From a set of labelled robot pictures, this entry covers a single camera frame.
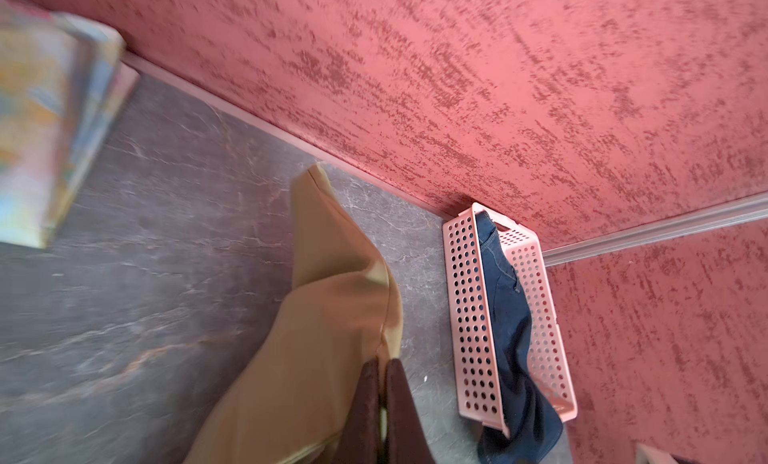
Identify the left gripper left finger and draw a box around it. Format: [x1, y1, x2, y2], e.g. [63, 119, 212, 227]
[332, 359, 381, 464]

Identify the floral pastel skirt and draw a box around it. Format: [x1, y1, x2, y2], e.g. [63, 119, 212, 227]
[1, 0, 138, 249]

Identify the right corner aluminium post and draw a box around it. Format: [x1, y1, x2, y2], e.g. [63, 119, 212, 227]
[543, 192, 767, 267]

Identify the pink plastic basket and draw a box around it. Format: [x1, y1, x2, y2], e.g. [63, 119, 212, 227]
[442, 202, 578, 437]

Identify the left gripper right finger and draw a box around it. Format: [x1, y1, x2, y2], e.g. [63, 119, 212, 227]
[384, 359, 435, 464]

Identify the blue denim skirt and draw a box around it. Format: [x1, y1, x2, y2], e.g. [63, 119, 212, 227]
[476, 212, 563, 463]

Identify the olive green skirt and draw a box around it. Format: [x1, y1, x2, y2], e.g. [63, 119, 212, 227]
[187, 166, 403, 463]

